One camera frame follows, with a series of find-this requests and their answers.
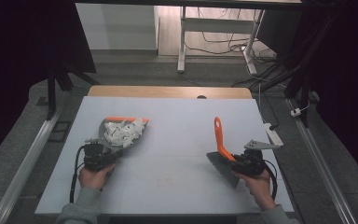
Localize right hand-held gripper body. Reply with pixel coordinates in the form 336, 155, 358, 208
231, 139, 283, 179

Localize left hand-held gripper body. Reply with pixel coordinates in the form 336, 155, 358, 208
83, 138, 120, 173

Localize grey dustpan with orange edge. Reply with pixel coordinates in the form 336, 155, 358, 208
98, 116, 150, 153

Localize pile of white paper scraps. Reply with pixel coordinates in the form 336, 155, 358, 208
103, 119, 147, 149

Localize orange-handled grey brush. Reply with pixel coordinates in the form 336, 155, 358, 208
205, 116, 242, 189

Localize person's left hand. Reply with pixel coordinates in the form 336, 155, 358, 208
77, 162, 117, 191

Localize person's right hand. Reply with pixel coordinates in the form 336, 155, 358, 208
232, 169, 278, 212

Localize white power strip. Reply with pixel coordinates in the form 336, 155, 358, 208
263, 122, 284, 147

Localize black floor plate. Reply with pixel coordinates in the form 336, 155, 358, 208
48, 120, 73, 144

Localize white table cover board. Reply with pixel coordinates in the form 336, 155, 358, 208
34, 95, 295, 216

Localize small white connector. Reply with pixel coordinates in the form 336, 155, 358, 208
290, 106, 303, 119

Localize wooden table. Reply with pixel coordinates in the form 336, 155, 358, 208
88, 85, 254, 100

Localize black metal stand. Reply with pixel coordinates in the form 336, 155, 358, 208
255, 12, 337, 129
44, 60, 101, 121

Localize white cabinet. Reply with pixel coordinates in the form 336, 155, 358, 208
75, 3, 160, 51

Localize dark curtain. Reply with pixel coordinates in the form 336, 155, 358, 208
0, 0, 97, 171
301, 0, 358, 190

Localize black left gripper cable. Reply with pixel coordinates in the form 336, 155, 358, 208
69, 144, 89, 204

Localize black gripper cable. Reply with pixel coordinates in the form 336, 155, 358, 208
69, 144, 89, 204
261, 159, 280, 201

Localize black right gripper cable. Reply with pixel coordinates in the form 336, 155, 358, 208
261, 159, 280, 201

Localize aluminium rail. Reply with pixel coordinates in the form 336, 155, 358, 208
0, 106, 63, 224
286, 98, 358, 224

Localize tangle of black floor cables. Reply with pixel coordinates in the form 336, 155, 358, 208
185, 7, 290, 90

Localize white desk frame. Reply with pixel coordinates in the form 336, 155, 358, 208
176, 6, 266, 76

